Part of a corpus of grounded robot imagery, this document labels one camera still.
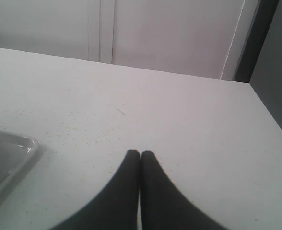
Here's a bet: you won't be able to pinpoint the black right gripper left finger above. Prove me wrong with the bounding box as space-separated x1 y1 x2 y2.
53 149 140 230

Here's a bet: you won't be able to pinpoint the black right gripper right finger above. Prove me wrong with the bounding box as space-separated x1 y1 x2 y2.
140 151 226 230

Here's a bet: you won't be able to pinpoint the white plastic tray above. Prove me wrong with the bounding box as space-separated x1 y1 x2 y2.
0 130 39 200

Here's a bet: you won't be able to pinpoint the white cabinet doors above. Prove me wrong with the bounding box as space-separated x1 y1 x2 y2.
0 0 259 80

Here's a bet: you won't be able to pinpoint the dark grey post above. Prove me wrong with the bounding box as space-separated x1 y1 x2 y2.
233 0 282 130

